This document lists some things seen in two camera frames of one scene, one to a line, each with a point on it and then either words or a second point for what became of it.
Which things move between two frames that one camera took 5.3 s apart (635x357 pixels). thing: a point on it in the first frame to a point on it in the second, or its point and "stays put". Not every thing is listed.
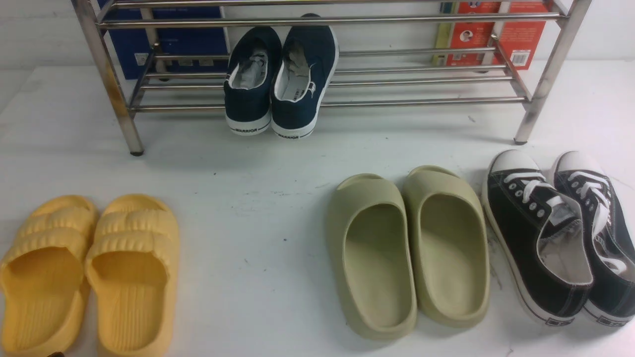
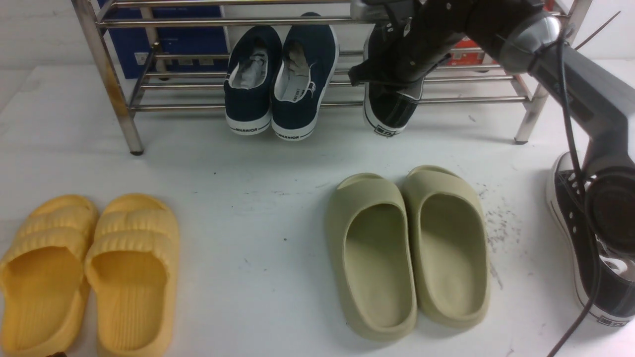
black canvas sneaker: [585, 183] stays put
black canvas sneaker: [542, 237] to [387, 110]
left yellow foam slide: [42, 278] stays put
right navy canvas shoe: [306, 66] stays put
